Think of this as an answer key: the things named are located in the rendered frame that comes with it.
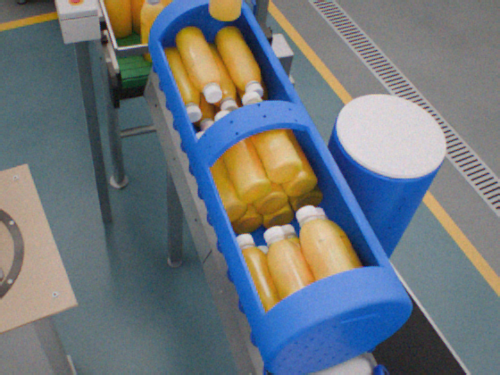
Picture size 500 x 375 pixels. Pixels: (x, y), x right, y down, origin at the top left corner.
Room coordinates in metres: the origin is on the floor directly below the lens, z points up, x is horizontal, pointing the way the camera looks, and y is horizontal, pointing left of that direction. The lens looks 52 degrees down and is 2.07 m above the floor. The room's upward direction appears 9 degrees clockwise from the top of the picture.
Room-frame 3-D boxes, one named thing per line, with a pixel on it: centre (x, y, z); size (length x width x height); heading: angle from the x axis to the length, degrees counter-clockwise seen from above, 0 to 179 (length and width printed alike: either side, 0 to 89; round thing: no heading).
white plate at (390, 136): (1.05, -0.34, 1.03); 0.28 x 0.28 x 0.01
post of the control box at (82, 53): (1.33, 0.55, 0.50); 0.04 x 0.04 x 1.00; 26
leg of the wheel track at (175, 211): (1.19, 0.23, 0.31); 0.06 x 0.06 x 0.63; 26
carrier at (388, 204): (1.05, -0.34, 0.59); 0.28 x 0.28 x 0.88
